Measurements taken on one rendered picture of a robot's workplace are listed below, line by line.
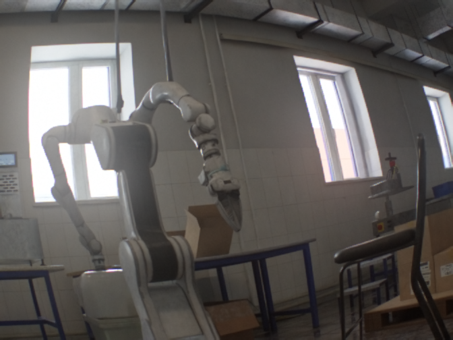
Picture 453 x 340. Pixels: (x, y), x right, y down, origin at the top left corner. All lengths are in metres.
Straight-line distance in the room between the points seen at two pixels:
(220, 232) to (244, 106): 2.32
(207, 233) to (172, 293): 1.84
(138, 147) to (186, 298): 0.54
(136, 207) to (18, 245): 1.08
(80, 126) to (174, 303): 0.90
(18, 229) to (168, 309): 1.21
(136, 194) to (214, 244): 1.90
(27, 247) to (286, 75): 4.40
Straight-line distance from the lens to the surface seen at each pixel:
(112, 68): 5.53
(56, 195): 2.38
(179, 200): 4.94
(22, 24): 5.07
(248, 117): 5.64
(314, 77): 7.16
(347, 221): 6.24
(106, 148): 1.79
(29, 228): 2.66
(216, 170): 1.74
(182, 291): 1.75
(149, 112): 2.24
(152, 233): 1.74
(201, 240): 3.54
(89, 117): 2.18
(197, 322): 1.71
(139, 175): 1.78
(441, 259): 2.85
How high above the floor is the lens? 0.64
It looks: 11 degrees up
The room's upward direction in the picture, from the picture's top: 11 degrees counter-clockwise
